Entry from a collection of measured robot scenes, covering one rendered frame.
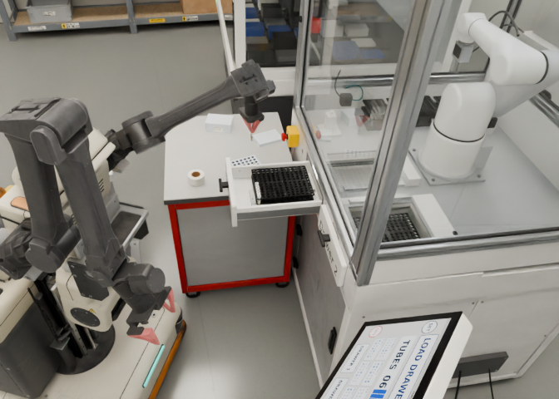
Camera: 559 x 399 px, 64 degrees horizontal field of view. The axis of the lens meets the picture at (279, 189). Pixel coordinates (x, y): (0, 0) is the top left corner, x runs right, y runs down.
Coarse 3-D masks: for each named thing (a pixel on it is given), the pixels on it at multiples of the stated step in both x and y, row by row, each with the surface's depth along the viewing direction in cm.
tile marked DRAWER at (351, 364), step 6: (354, 348) 116; (360, 348) 114; (366, 348) 112; (354, 354) 114; (360, 354) 112; (348, 360) 113; (354, 360) 111; (348, 366) 111; (354, 366) 109; (342, 372) 110; (348, 372) 108
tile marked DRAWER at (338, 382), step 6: (336, 378) 110; (342, 378) 108; (348, 378) 106; (336, 384) 107; (342, 384) 106; (330, 390) 107; (336, 390) 105; (342, 390) 104; (324, 396) 106; (330, 396) 105; (336, 396) 103
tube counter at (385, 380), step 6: (384, 378) 98; (390, 378) 96; (378, 384) 97; (384, 384) 96; (390, 384) 95; (378, 390) 96; (384, 390) 94; (372, 396) 95; (378, 396) 94; (384, 396) 93
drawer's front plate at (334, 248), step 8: (320, 208) 164; (320, 216) 165; (328, 216) 159; (320, 224) 166; (328, 224) 156; (328, 232) 157; (336, 240) 151; (328, 248) 158; (336, 248) 148; (328, 256) 159; (336, 256) 148; (336, 264) 149; (344, 264) 143; (344, 272) 145; (336, 280) 151
